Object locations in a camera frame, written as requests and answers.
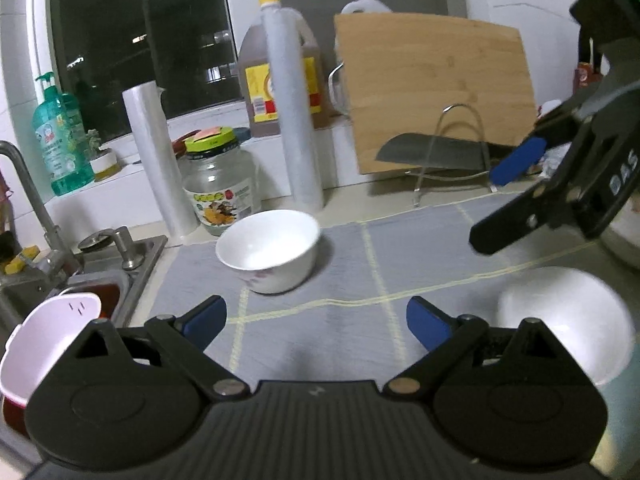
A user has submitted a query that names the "tall plastic wrap roll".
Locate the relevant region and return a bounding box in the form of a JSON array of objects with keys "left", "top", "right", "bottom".
[{"left": 260, "top": 1, "right": 324, "bottom": 214}]

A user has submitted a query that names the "steel sink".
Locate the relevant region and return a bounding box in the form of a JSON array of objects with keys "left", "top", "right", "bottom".
[{"left": 1, "top": 235, "right": 167, "bottom": 342}]

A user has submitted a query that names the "steel faucet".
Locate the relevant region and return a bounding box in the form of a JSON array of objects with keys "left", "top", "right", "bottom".
[{"left": 1, "top": 141, "right": 81, "bottom": 280}]

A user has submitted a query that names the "black kitchen knife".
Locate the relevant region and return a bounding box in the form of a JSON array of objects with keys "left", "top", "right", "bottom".
[{"left": 375, "top": 132, "right": 513, "bottom": 171}]

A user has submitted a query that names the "left plastic wrap roll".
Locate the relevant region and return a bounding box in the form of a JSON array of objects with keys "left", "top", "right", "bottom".
[{"left": 122, "top": 80, "right": 198, "bottom": 238}]

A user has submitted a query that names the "glass jar green lid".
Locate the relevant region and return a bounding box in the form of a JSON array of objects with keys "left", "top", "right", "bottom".
[{"left": 182, "top": 127, "right": 262, "bottom": 236}]

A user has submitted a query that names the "white seasoning bag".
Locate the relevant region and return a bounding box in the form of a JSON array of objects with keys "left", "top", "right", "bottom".
[{"left": 538, "top": 100, "right": 568, "bottom": 180}]

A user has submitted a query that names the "green dish soap bottle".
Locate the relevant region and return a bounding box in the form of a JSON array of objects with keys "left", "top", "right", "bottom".
[{"left": 32, "top": 72, "right": 94, "bottom": 196}]

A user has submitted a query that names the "dark sauce bottle red label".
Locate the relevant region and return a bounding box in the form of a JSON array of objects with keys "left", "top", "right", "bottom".
[{"left": 573, "top": 30, "right": 603, "bottom": 92}]

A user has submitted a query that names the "small potted plant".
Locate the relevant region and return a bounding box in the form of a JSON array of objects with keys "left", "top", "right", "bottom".
[{"left": 87, "top": 129, "right": 120, "bottom": 182}]

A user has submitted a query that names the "white pink colander basket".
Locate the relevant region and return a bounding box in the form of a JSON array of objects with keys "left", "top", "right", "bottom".
[{"left": 1, "top": 292, "right": 102, "bottom": 437}]

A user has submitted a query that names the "dark oil jug yellow cap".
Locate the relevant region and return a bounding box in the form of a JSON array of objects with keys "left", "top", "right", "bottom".
[{"left": 238, "top": 8, "right": 330, "bottom": 138}]

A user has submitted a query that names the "white floral bowl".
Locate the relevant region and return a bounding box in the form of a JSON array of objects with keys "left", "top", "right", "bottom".
[{"left": 600, "top": 194, "right": 640, "bottom": 270}]

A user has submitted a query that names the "bamboo cutting board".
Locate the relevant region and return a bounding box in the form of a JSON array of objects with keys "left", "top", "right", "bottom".
[{"left": 334, "top": 13, "right": 537, "bottom": 174}]

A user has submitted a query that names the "small white plate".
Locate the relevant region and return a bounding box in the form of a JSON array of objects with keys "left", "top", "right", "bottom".
[{"left": 497, "top": 266, "right": 636, "bottom": 387}]

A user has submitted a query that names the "metal wire rack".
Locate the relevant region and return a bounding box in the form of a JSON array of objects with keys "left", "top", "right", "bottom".
[{"left": 409, "top": 103, "right": 490, "bottom": 207}]

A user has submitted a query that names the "clear jug yellow cap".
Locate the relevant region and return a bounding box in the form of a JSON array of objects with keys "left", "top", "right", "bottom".
[{"left": 341, "top": 0, "right": 392, "bottom": 14}]

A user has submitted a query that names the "yellow sponge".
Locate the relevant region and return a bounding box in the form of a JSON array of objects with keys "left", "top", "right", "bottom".
[{"left": 3, "top": 245, "right": 40, "bottom": 275}]

